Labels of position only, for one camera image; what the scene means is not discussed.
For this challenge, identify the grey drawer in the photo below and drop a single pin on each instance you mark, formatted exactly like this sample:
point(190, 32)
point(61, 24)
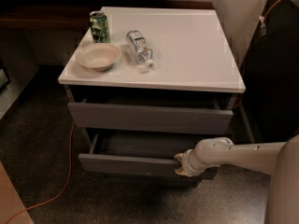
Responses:
point(140, 155)
point(150, 118)

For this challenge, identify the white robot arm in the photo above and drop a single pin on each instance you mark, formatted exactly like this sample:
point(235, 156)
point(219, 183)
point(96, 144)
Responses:
point(280, 160)

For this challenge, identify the grey top drawer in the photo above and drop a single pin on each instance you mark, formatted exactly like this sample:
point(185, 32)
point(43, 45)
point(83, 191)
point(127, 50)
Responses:
point(150, 118)

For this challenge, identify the white top drawer cabinet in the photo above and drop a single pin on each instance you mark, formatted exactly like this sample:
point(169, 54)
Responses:
point(194, 67)

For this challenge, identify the clear plastic water bottle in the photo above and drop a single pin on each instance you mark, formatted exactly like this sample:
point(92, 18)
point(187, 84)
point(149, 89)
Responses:
point(140, 48)

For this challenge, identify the dark cabinet on right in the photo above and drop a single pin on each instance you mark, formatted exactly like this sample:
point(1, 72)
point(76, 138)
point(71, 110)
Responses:
point(271, 74)

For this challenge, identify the cream paper bowl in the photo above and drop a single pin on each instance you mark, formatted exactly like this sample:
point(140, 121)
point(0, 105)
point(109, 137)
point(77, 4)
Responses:
point(99, 56)

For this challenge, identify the green soda can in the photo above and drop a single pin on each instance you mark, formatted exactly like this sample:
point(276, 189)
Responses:
point(99, 27)

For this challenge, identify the dark wooden shelf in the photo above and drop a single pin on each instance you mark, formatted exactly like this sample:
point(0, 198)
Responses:
point(72, 15)

